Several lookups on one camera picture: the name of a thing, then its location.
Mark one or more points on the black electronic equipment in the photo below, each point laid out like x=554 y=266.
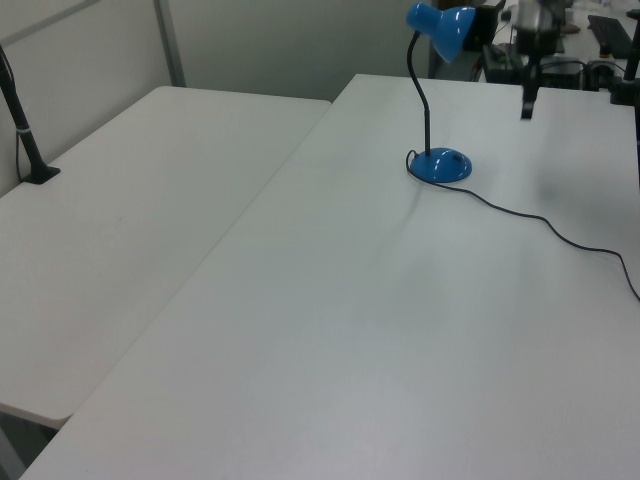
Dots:
x=560 y=70

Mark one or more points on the black camera pole with base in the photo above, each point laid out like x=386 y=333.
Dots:
x=25 y=135

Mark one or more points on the grey Franka gripper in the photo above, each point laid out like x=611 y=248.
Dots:
x=537 y=25

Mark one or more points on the black camera stand clamp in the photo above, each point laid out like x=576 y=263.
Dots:
x=627 y=82

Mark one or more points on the white side table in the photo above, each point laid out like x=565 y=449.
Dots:
x=125 y=225

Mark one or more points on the black box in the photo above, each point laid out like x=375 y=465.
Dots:
x=482 y=27

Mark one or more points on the blue desk lamp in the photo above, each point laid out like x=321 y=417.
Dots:
x=442 y=165

